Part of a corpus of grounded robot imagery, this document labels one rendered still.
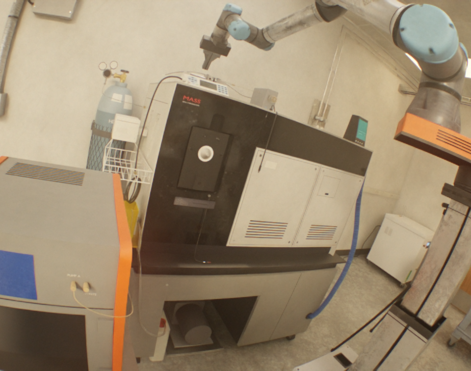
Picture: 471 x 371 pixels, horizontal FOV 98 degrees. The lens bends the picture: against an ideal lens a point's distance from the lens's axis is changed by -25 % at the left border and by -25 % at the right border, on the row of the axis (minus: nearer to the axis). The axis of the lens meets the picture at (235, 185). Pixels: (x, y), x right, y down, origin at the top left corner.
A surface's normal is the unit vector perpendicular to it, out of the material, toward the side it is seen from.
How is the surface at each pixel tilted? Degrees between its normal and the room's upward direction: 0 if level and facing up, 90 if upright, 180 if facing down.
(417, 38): 92
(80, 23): 90
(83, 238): 0
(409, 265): 90
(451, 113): 73
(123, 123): 90
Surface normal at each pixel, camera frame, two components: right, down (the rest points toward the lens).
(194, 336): 0.43, 0.33
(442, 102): -0.34, -0.19
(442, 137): -0.45, 0.08
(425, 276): -0.84, -0.12
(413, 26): -0.71, 0.03
